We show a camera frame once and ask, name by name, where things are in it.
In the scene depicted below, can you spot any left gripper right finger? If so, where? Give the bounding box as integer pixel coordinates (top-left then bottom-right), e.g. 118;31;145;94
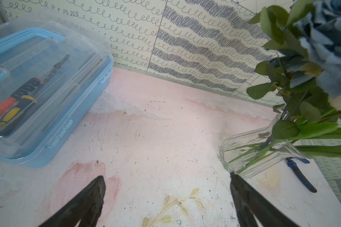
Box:
230;172;297;227

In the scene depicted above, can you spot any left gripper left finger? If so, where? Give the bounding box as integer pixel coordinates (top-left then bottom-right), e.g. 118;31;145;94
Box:
40;176;106;227

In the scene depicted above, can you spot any clear glass vase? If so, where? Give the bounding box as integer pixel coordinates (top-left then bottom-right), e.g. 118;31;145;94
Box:
219;114;310;178

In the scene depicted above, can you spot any screwdriver inside toolbox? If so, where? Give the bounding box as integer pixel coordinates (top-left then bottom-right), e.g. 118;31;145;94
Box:
0;54;71;137

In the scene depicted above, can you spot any blue clear plastic toolbox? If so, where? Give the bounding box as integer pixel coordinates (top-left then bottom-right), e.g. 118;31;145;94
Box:
0;19;114;168

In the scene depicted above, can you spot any blue hydrangea flower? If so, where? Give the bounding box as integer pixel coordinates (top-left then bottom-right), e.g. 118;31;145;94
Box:
293;1;341;98

